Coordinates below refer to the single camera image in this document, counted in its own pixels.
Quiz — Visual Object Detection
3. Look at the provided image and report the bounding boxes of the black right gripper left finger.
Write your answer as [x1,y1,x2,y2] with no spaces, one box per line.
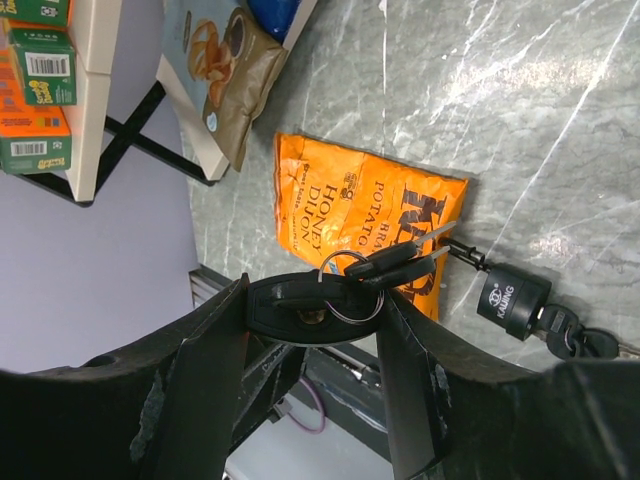
[1,278,249,479]

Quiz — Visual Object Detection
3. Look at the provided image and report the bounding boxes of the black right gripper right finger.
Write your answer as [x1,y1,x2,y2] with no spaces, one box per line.
[377,292,639,479]

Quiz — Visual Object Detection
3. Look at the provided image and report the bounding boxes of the black Kaijing padlock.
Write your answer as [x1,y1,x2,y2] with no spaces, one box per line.
[440,238,552,341]

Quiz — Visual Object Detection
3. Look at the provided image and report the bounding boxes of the orange padlock key bunch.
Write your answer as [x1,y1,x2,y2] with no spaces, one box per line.
[246,221,456,347]

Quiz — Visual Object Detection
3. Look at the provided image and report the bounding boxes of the black padlock key bunch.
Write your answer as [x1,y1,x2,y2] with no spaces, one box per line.
[534,304,639,361]

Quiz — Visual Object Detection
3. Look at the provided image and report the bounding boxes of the orange Kettle chips bag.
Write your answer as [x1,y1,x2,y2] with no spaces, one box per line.
[273,131,470,322]

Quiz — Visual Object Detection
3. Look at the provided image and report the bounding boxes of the beige black shelf rack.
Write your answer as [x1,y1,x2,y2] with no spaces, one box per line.
[15,1,314,205]

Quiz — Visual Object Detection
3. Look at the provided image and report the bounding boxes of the left orange green box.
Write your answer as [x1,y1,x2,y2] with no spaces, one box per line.
[1,50,72,175]

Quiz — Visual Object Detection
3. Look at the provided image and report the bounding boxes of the orange green box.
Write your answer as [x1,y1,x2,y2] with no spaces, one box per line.
[1,50,72,175]
[0,0,73,28]
[2,18,77,107]

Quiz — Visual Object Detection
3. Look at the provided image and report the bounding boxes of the brown pretzel snack bag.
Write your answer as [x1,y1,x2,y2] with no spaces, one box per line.
[156,1,288,180]

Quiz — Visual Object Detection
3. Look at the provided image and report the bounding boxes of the middle orange green box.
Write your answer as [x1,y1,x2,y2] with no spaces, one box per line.
[2,18,77,107]

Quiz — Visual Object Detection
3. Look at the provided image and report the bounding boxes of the blue Doritos bag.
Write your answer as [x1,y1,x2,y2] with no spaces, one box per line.
[247,0,301,44]

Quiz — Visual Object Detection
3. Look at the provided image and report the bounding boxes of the right orange green box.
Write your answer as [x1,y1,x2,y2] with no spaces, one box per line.
[0,0,73,28]

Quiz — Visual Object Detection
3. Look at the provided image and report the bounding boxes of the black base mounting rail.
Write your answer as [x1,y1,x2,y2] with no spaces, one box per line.
[232,332,391,461]

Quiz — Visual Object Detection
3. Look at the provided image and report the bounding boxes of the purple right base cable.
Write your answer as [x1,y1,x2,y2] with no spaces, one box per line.
[287,377,327,435]

